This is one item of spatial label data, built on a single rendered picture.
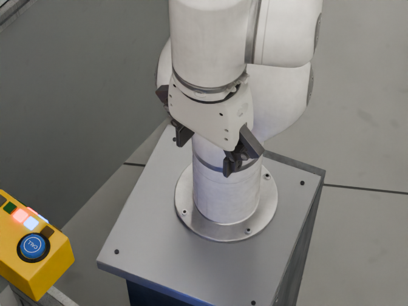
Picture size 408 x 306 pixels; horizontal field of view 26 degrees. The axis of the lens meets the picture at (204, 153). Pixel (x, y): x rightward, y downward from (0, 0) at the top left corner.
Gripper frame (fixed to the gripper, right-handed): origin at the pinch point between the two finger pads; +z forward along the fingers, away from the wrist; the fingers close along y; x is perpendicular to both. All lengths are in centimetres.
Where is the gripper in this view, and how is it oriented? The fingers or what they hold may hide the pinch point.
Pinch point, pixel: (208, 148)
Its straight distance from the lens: 113.5
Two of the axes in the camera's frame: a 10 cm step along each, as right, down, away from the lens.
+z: 0.0, 5.4, 8.4
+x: -6.0, 6.7, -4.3
